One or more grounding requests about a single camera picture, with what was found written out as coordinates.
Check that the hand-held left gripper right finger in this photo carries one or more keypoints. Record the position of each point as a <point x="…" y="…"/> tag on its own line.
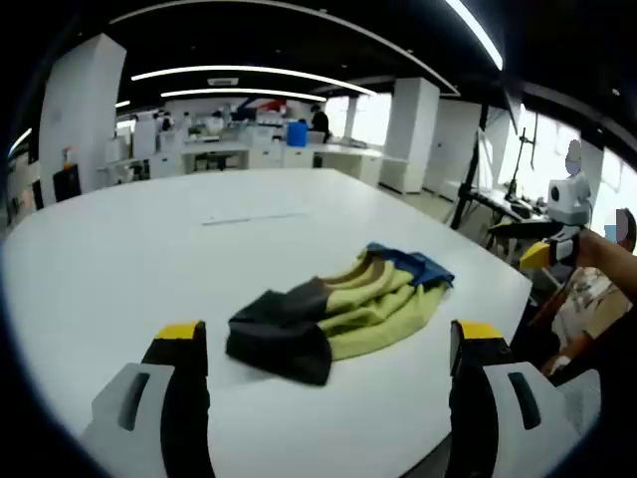
<point x="473" y="398"/>

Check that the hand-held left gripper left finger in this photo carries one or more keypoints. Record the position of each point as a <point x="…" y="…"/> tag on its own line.
<point x="184" y="398"/>

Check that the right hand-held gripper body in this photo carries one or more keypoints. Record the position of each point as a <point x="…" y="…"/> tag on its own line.
<point x="567" y="199"/>

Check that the yellow-green garment with grey and blue sleeves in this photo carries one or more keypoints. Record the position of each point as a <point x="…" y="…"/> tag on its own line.
<point x="368" y="313"/>

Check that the person's right hand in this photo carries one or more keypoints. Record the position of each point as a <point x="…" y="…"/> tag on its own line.
<point x="594" y="249"/>

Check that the black tripod stand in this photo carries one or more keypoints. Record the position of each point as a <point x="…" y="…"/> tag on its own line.
<point x="470" y="169"/>

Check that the grey mesh chair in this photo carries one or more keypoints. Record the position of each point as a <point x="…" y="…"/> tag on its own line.
<point x="582" y="403"/>

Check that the bright ceiling light strip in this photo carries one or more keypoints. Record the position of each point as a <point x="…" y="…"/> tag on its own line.
<point x="478" y="32"/>

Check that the white office desk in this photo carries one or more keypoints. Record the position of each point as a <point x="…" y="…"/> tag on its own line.
<point x="348" y="159"/>

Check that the black bin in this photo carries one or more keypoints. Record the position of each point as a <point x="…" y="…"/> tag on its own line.
<point x="66" y="184"/>

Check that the blue barrel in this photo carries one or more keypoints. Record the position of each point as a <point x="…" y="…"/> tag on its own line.
<point x="297" y="134"/>

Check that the short ceiling light strip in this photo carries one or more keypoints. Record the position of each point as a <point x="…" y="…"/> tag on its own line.
<point x="239" y="92"/>

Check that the long ceiling light strip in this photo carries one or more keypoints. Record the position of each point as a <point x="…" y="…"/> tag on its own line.
<point x="249" y="70"/>

